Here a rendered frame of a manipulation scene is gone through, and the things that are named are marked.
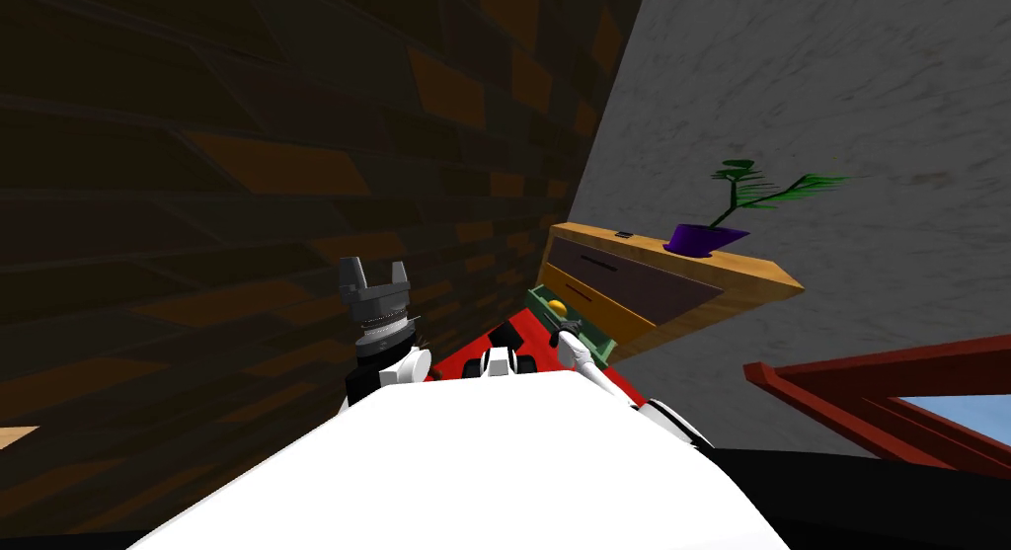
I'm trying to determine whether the red framed window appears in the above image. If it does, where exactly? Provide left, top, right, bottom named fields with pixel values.
left=741, top=334, right=1011, bottom=482

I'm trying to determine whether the wooden dresser with dark drawers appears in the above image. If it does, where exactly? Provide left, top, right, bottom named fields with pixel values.
left=535, top=221, right=807, bottom=363

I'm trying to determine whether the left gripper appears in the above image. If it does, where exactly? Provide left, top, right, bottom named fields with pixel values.
left=339, top=255, right=414, bottom=326

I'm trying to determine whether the green plant in purple pot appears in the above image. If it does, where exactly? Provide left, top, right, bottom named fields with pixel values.
left=661, top=158, right=853, bottom=260

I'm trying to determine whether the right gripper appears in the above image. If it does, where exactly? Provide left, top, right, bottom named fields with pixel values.
left=550, top=316, right=587, bottom=349

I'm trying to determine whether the green drawer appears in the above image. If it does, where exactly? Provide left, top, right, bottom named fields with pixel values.
left=524, top=284, right=619, bottom=370

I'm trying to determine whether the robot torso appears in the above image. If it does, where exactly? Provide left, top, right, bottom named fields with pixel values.
left=125, top=346, right=792, bottom=550

